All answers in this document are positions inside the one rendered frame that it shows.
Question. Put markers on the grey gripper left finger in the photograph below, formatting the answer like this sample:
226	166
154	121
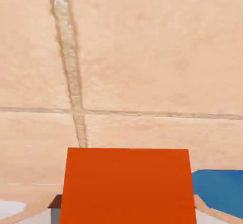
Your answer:
55	213

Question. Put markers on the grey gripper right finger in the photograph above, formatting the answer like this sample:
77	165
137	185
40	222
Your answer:
206	218

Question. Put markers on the small orange cube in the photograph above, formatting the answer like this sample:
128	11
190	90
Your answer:
127	187

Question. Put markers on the small blue cube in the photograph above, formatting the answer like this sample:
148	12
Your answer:
222	187

